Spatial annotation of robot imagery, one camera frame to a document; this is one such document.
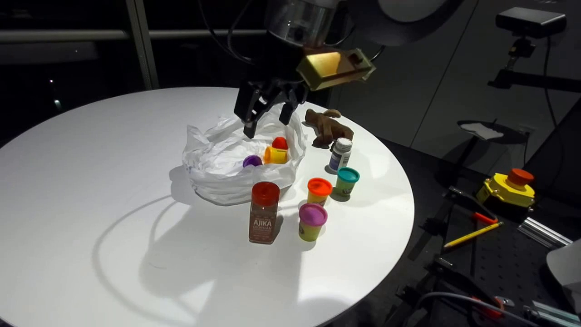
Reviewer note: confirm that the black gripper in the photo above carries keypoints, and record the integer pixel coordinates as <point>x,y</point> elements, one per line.
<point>265,87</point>

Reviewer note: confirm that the small orange lid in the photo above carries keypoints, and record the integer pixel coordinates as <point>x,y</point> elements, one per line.
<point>280,141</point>

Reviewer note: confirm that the yellow play-doh tub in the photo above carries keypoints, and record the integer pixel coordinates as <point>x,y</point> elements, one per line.
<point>273,154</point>

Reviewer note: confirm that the purple play-doh tub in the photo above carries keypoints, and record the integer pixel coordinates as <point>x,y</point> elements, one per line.
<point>253,159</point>

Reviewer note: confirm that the brown plush toy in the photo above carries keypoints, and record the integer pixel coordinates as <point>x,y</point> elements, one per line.
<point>327,127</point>

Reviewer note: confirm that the white pill bottle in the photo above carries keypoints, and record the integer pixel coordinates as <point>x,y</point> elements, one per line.
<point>340,154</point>

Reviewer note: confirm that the orange lid play-doh tub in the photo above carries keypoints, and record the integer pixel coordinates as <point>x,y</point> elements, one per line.
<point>318,190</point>

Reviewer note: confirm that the teal lid play-doh tub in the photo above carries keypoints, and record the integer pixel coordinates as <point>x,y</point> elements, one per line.
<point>345,181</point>

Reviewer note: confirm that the pink lid play-doh tub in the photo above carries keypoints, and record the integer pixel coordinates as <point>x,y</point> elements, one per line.
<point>311,219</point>

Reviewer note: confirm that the spice jar with red lid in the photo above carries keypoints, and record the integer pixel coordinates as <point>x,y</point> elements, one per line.
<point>264,212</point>

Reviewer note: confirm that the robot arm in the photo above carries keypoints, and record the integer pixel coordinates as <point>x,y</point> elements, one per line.
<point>305,47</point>

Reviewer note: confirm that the white plastic bag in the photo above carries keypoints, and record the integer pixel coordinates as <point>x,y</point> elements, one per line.
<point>215,156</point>

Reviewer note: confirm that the white round table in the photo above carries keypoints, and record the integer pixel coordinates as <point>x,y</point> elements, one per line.
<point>100,227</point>

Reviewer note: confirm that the metal window railing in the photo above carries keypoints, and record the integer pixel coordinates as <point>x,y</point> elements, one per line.
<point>115,45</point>

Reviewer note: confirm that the yellow pencil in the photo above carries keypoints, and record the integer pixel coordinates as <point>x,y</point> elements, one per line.
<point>472,234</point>

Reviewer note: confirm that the yellow emergency stop button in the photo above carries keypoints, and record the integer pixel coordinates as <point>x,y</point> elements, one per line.
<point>512,187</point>

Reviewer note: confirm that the red handled tool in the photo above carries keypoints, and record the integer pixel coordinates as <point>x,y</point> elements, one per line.
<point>471,203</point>

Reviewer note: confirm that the black camera on stand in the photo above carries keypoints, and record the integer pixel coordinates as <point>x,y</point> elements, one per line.
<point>530,23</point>

